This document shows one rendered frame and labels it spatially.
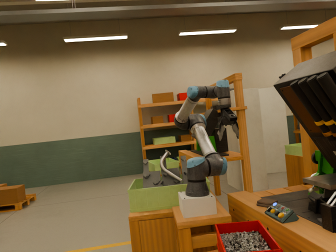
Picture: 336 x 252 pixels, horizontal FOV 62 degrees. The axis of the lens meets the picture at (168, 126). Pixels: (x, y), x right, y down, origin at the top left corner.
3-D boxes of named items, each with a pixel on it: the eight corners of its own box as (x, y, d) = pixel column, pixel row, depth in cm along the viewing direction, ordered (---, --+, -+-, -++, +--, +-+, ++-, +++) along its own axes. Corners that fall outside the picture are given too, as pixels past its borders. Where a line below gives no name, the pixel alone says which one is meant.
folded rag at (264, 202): (279, 205, 159) (279, 199, 158) (272, 209, 153) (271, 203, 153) (263, 202, 166) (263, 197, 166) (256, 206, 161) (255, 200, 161)
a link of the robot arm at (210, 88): (200, 87, 181) (208, 84, 171) (216, 87, 185) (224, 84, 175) (201, 99, 181) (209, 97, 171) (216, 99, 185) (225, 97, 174)
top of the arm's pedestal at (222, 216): (177, 229, 162) (177, 222, 162) (172, 212, 194) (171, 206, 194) (232, 222, 164) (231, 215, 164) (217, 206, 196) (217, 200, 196)
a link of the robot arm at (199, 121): (205, 180, 181) (181, 122, 217) (225, 178, 186) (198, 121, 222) (210, 169, 173) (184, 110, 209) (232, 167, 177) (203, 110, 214)
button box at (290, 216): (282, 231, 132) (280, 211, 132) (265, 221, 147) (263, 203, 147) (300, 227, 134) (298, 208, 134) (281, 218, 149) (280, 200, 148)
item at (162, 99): (248, 163, 822) (240, 85, 819) (145, 177, 777) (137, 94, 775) (240, 161, 875) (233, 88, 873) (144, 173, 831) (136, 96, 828)
